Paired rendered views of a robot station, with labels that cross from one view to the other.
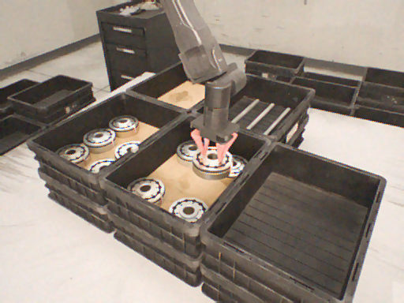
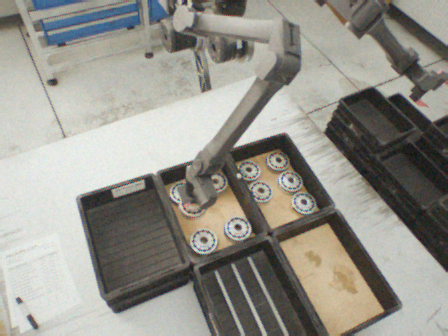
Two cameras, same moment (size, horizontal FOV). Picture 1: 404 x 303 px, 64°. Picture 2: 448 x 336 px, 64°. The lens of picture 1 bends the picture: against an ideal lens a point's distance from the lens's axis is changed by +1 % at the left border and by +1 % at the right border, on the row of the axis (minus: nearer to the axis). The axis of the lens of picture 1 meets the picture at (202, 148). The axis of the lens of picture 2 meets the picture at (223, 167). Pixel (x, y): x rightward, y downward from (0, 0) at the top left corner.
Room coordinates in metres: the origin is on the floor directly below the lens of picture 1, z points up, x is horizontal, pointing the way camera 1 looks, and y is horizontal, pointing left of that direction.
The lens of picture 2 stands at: (0.98, -0.54, 2.10)
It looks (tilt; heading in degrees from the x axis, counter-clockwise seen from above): 56 degrees down; 115
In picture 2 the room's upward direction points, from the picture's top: 10 degrees clockwise
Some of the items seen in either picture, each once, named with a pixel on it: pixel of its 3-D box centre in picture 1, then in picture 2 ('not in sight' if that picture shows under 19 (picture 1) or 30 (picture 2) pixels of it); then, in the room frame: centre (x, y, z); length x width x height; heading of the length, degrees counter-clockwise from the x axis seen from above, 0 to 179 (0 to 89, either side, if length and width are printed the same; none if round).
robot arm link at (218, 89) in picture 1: (218, 91); (195, 180); (0.66, -0.04, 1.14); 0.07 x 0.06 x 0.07; 151
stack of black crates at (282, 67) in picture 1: (271, 86); not in sight; (2.34, -0.55, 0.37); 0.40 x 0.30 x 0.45; 62
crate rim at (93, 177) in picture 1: (112, 129); (278, 179); (0.85, 0.28, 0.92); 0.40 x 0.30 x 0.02; 147
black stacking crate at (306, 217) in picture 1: (296, 221); (132, 236); (0.52, -0.22, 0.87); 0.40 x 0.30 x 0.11; 147
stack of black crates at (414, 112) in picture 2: not in sight; (396, 127); (1.28, 1.65, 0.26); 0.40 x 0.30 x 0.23; 152
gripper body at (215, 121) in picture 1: (215, 117); (194, 188); (0.65, -0.03, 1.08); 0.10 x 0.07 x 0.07; 56
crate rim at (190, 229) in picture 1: (192, 161); (209, 203); (0.68, 0.03, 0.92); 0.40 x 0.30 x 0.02; 147
